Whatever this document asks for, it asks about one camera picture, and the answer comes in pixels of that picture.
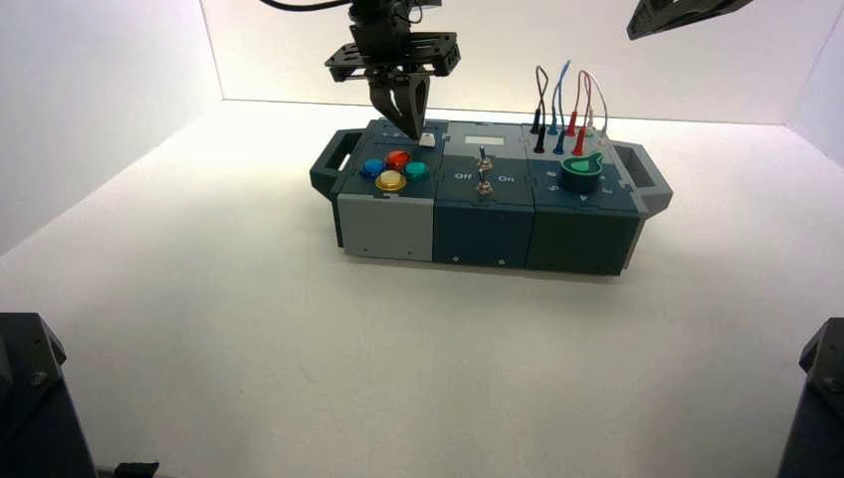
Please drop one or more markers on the green rotary pointer knob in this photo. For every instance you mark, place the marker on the green rotary pointer knob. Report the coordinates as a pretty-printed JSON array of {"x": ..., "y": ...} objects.
[{"x": 580, "y": 173}]

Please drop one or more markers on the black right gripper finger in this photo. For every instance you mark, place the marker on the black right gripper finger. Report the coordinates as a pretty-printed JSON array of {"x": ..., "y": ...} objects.
[{"x": 669, "y": 18}]

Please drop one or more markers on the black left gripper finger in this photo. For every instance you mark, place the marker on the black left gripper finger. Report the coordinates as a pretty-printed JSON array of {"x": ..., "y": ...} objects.
[
  {"x": 386, "y": 105},
  {"x": 417, "y": 105}
]

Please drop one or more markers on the blue round push button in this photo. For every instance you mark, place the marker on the blue round push button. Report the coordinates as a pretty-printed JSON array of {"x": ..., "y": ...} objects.
[{"x": 372, "y": 168}]

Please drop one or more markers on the dark teal control panel box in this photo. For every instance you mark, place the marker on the dark teal control panel box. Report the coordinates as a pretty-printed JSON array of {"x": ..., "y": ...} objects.
[{"x": 481, "y": 224}]

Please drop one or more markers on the red round push button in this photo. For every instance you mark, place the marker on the red round push button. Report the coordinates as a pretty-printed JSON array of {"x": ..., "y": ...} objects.
[{"x": 397, "y": 160}]

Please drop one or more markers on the white slider knob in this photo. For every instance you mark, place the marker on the white slider knob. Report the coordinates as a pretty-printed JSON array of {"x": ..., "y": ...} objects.
[{"x": 428, "y": 140}]

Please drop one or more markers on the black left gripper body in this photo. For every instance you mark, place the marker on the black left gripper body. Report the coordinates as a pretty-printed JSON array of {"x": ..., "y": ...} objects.
[{"x": 395, "y": 53}]

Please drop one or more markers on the small black bracket piece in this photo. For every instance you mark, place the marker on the small black bracket piece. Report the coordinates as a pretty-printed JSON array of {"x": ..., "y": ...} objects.
[{"x": 137, "y": 471}]

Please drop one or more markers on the small grey display screen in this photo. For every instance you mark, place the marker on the small grey display screen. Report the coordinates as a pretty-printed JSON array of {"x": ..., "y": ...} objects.
[{"x": 485, "y": 140}]

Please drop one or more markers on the yellow round push button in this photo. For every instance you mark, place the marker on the yellow round push button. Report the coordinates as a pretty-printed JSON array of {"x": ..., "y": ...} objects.
[{"x": 390, "y": 181}]

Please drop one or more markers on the green round push button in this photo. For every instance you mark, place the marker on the green round push button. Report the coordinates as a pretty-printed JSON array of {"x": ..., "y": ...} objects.
[{"x": 416, "y": 171}]

